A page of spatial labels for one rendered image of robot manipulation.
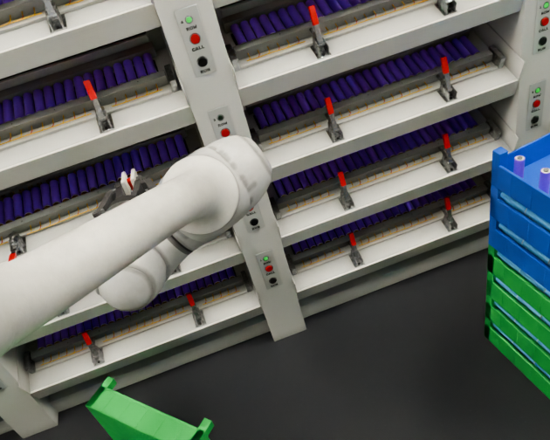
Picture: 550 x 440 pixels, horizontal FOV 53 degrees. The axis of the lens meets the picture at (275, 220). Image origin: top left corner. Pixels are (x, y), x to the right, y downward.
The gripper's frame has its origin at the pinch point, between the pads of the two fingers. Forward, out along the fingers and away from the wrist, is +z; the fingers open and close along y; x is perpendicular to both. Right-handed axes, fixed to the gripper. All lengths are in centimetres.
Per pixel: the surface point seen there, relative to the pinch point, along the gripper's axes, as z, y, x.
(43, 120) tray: 4.5, -10.9, 15.6
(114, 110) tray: 2.7, 2.3, 13.5
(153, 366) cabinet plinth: 18, -17, -56
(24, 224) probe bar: 7.4, -24.4, -3.4
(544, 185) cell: -27, 69, -17
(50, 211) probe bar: 7.8, -18.6, -2.7
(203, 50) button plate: -3.7, 21.5, 19.6
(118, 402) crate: -5.2, -21.0, -44.8
